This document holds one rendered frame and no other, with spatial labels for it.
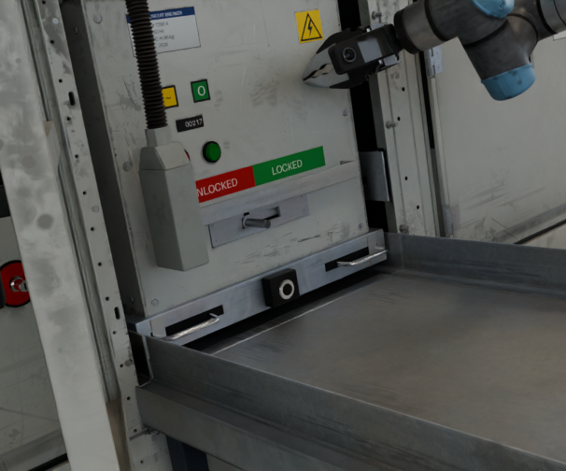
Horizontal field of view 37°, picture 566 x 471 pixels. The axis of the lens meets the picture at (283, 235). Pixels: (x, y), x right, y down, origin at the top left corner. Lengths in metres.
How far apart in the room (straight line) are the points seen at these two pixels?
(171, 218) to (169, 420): 0.27
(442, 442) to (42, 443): 0.57
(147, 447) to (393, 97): 0.74
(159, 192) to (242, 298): 0.28
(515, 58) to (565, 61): 0.65
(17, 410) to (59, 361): 0.59
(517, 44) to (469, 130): 0.38
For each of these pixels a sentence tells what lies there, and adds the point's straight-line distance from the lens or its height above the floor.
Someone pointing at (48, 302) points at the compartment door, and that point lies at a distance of 0.55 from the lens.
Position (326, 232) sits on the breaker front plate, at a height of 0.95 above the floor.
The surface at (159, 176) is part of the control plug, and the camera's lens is 1.17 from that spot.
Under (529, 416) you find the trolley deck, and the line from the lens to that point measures 1.00.
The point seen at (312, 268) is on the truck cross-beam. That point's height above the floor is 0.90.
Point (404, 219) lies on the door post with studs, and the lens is 1.58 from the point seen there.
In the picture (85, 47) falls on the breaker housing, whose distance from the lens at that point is 1.25.
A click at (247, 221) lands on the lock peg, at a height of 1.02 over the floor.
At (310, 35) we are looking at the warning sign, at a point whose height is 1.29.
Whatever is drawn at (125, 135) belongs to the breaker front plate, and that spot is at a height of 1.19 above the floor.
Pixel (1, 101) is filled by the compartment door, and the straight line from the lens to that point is 0.54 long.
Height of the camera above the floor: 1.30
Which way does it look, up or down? 13 degrees down
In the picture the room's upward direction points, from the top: 9 degrees counter-clockwise
